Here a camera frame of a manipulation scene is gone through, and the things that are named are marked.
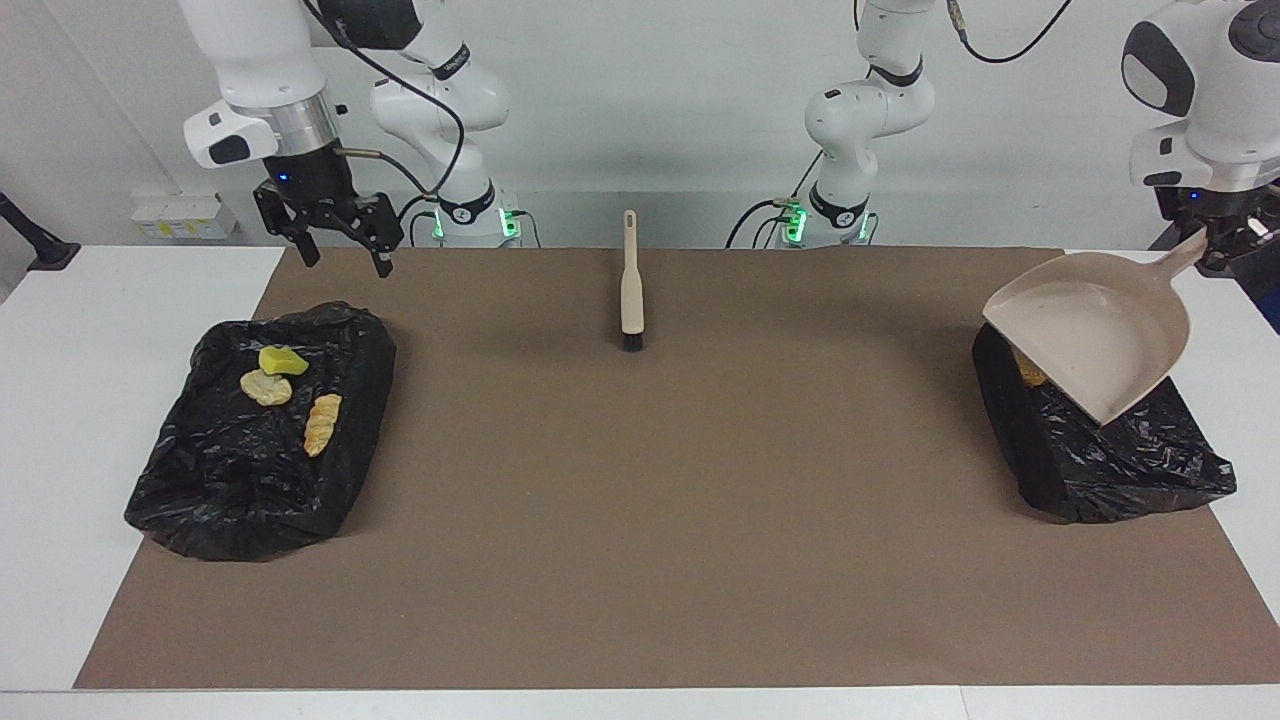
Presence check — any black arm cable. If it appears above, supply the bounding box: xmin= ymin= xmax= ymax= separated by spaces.
xmin=728 ymin=0 xmax=1076 ymax=249
xmin=300 ymin=0 xmax=471 ymax=226

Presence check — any white wall socket box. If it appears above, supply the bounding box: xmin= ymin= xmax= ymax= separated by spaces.
xmin=132 ymin=192 xmax=241 ymax=241

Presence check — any beige hand brush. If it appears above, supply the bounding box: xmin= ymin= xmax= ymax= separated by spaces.
xmin=618 ymin=209 xmax=646 ymax=353

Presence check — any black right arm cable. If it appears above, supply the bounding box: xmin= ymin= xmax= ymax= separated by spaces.
xmin=300 ymin=0 xmax=471 ymax=226

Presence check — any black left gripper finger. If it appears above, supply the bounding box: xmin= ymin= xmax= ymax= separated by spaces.
xmin=1240 ymin=213 xmax=1280 ymax=269
xmin=1203 ymin=225 xmax=1243 ymax=277

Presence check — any beige trash chunk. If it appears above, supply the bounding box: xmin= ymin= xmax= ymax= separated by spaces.
xmin=303 ymin=393 xmax=343 ymax=459
xmin=240 ymin=369 xmax=294 ymax=407

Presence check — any black clamp stand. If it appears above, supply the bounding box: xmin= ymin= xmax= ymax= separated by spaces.
xmin=0 ymin=192 xmax=81 ymax=272

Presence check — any brown table mat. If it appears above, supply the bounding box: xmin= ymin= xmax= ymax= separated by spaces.
xmin=73 ymin=247 xmax=1280 ymax=691

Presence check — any white wall cable conduit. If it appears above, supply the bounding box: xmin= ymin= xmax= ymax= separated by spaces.
xmin=40 ymin=0 xmax=186 ymax=198

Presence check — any beige plastic dustpan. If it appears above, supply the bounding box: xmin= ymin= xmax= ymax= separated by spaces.
xmin=982 ymin=228 xmax=1211 ymax=428

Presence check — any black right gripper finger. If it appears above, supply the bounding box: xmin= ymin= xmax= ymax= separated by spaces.
xmin=252 ymin=183 xmax=322 ymax=269
xmin=333 ymin=194 xmax=406 ymax=280

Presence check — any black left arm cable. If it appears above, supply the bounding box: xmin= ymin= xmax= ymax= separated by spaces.
xmin=728 ymin=0 xmax=1076 ymax=249

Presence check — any black bag lined bin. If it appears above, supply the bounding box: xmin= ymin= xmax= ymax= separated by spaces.
xmin=124 ymin=302 xmax=397 ymax=562
xmin=972 ymin=322 xmax=1238 ymax=525

